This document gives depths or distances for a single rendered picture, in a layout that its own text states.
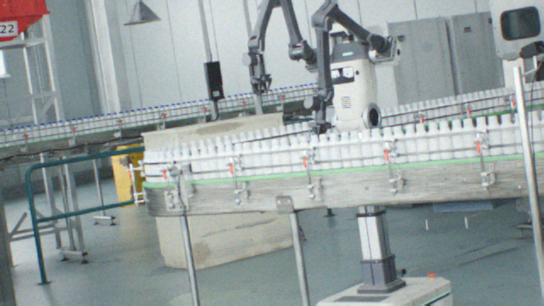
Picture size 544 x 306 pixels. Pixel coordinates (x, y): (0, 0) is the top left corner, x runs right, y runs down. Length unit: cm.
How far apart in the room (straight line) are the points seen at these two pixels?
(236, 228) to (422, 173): 466
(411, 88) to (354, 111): 552
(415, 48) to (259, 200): 612
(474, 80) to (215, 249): 392
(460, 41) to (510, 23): 284
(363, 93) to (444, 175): 106
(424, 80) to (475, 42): 86
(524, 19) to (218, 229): 303
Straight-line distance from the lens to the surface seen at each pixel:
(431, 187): 487
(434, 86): 1148
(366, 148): 505
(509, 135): 470
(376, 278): 589
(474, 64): 1190
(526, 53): 416
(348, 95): 577
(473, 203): 511
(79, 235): 1172
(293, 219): 535
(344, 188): 511
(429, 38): 1149
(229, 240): 935
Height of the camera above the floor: 143
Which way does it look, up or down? 4 degrees down
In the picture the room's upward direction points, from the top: 8 degrees counter-clockwise
